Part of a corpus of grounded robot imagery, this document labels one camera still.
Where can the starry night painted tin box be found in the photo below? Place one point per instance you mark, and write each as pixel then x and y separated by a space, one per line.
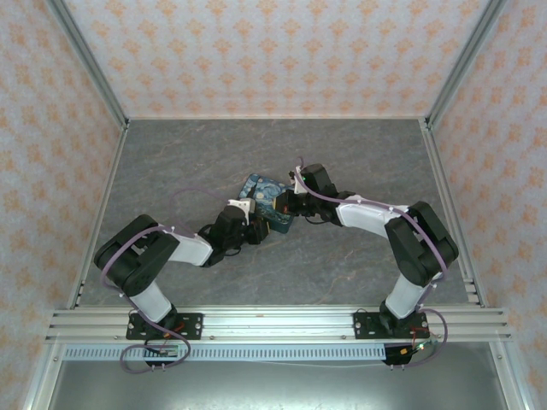
pixel 267 200

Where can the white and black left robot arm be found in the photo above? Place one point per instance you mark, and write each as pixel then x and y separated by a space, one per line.
pixel 137 265

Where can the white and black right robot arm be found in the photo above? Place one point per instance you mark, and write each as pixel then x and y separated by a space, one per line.
pixel 421 252

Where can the small circuit board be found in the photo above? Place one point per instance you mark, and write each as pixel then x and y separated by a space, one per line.
pixel 421 347
pixel 168 352

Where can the grey metal sheet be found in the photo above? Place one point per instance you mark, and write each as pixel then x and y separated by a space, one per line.
pixel 273 386

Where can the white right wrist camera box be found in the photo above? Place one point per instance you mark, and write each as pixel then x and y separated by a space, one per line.
pixel 295 177

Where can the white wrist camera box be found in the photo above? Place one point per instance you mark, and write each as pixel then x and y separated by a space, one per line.
pixel 295 177
pixel 241 206

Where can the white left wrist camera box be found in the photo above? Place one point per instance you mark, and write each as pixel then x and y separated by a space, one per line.
pixel 241 206

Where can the aluminium mounting rail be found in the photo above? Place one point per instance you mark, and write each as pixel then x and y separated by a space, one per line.
pixel 278 324

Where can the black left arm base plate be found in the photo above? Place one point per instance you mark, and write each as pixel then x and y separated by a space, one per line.
pixel 192 326

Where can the aluminium table side rail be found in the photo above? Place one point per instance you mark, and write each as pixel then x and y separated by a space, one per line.
pixel 100 213
pixel 453 213

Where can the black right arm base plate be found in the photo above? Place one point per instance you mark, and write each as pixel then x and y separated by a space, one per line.
pixel 363 326

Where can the aluminium frame post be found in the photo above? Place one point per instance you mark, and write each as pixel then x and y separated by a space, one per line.
pixel 466 64
pixel 92 64

